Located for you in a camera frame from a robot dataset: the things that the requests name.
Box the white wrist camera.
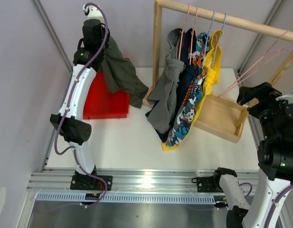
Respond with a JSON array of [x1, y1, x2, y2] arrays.
[[276, 91, 293, 104], [83, 5, 104, 23]]

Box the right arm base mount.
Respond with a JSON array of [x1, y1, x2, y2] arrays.
[[191, 176, 223, 193]]

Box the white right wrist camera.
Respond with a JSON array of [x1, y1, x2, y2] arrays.
[[276, 91, 293, 104]]

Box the patterned blue orange shorts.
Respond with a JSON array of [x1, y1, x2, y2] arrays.
[[163, 29, 207, 150]]

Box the yellow shorts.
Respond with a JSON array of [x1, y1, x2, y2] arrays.
[[162, 35, 220, 151]]

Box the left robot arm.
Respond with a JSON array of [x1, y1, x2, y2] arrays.
[[50, 19, 109, 190]]

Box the grey shorts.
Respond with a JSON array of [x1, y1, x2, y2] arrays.
[[146, 28, 185, 134]]

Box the slotted cable duct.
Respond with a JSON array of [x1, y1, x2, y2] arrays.
[[36, 192, 226, 205]]

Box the red plastic bin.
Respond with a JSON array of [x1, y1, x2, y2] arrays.
[[83, 62, 129, 120]]

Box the pink hanger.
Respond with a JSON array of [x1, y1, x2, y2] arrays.
[[218, 30, 290, 97], [177, 4, 191, 60], [189, 6, 199, 65]]

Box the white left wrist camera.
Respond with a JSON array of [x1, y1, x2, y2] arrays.
[[83, 5, 104, 23]]

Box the wooden clothes rack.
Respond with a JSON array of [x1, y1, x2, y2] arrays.
[[152, 0, 293, 143]]

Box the olive green shorts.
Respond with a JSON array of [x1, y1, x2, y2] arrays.
[[99, 37, 149, 109]]

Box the aluminium mounting rail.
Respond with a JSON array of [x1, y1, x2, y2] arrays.
[[26, 170, 266, 193]]

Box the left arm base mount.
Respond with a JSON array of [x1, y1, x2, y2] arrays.
[[70, 171, 113, 191]]

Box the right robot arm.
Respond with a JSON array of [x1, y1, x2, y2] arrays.
[[211, 82, 293, 228]]

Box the navy blue shorts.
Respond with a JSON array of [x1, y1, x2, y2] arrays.
[[146, 28, 193, 143]]

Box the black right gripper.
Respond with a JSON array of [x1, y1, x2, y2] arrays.
[[237, 81, 290, 139]]

